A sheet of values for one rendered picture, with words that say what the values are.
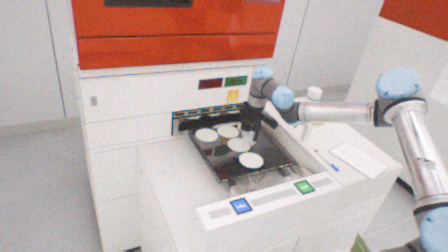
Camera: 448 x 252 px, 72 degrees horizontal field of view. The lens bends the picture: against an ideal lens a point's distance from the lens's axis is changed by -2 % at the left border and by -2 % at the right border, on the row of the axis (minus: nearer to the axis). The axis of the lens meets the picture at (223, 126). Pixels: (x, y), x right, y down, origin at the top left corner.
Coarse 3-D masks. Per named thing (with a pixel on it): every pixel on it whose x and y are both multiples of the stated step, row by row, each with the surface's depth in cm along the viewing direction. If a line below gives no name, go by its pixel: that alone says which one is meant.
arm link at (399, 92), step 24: (384, 72) 91; (408, 72) 87; (384, 96) 87; (408, 96) 84; (408, 120) 83; (408, 144) 80; (432, 144) 78; (408, 168) 79; (432, 168) 75; (432, 192) 72; (432, 216) 68; (432, 240) 66
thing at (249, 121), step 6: (246, 102) 127; (246, 108) 125; (252, 108) 124; (258, 108) 123; (246, 114) 127; (252, 114) 127; (240, 120) 134; (246, 120) 127; (252, 120) 127; (258, 120) 128; (246, 126) 128; (252, 126) 129
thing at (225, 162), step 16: (208, 128) 145; (208, 144) 135; (224, 144) 136; (256, 144) 140; (272, 144) 141; (208, 160) 126; (224, 160) 127; (272, 160) 131; (288, 160) 133; (224, 176) 119
